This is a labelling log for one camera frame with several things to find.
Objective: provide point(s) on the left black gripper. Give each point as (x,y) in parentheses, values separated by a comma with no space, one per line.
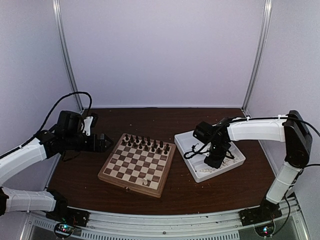
(100,148)

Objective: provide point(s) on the pile of white chess pieces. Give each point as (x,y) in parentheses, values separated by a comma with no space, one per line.
(213,166)

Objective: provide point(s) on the front aluminium rail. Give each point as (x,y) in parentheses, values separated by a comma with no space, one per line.
(224,225)

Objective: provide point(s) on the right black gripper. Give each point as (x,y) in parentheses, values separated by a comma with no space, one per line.
(216,164)

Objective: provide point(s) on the dark queen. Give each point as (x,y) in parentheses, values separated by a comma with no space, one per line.
(143,140)

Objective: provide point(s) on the dark pawn seven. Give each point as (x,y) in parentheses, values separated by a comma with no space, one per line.
(158,150)

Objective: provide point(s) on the dark rook right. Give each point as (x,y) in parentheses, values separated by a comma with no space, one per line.
(167,148)

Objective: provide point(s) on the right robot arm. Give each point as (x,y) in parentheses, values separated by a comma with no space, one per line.
(290,129)

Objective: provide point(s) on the wooden chess board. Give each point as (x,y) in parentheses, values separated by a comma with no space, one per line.
(127,166)

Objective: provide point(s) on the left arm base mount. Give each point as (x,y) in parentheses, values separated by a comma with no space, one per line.
(67,217)

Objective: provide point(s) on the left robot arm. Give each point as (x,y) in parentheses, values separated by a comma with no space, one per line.
(71,133)

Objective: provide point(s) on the dark knight right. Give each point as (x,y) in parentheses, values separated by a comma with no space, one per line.
(161,144)

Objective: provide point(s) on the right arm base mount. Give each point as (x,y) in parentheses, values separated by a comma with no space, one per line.
(260,216)

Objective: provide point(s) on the right aluminium frame post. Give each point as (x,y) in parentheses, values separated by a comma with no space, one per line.
(264,30)

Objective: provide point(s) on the white plastic tray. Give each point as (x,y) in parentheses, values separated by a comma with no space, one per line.
(194,147)

